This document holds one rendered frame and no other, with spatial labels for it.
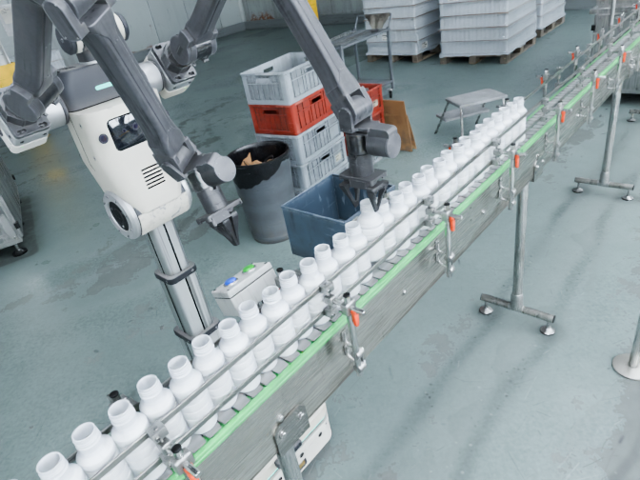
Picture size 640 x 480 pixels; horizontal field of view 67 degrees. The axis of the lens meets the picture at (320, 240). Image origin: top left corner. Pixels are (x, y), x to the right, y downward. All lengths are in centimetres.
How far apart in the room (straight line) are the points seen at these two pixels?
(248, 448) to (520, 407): 145
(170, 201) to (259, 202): 188
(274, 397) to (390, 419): 120
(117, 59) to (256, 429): 76
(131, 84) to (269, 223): 252
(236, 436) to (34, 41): 83
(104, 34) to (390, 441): 178
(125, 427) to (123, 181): 73
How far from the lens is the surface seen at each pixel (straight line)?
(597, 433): 227
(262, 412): 107
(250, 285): 116
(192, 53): 143
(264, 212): 338
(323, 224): 173
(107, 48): 96
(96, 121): 138
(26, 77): 119
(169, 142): 108
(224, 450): 104
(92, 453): 91
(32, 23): 104
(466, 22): 769
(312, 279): 108
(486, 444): 216
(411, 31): 822
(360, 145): 113
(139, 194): 145
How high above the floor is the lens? 175
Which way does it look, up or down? 30 degrees down
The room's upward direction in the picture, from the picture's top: 11 degrees counter-clockwise
